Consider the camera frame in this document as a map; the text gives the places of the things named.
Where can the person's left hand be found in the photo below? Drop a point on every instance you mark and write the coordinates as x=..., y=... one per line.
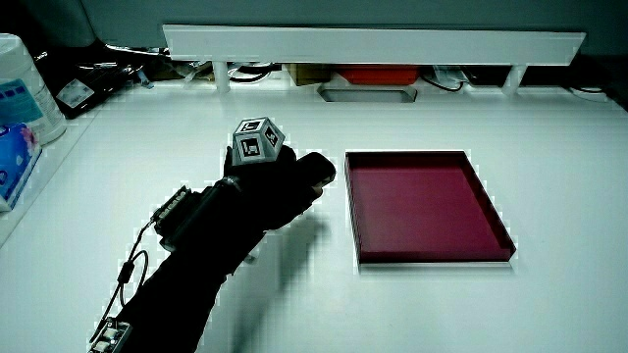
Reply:
x=275, y=188

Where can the person's left forearm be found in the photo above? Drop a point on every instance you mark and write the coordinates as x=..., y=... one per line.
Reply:
x=186, y=294

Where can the black wrist sensor module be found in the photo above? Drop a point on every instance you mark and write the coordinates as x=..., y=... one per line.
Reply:
x=177, y=213

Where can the brown cardboard box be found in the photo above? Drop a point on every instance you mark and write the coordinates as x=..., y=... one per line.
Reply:
x=309, y=73

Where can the grey metal tray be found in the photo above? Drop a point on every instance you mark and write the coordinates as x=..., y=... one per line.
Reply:
x=368, y=93

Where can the dark red square tray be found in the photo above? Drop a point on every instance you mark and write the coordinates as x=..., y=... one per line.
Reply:
x=422, y=211

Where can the orange box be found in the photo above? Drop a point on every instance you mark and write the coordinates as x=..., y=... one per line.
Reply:
x=379, y=74

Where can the white desk riser shelf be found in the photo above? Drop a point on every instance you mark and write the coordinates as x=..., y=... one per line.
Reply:
x=373, y=45

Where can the black box with white label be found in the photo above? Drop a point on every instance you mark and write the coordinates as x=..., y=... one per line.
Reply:
x=83, y=90

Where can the small circuit board module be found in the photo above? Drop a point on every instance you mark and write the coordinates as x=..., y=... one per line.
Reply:
x=110, y=338

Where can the blue tissue pack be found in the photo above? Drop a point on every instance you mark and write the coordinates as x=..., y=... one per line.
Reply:
x=15, y=162

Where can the white wipes canister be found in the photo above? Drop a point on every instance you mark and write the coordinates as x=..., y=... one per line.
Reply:
x=29, y=93

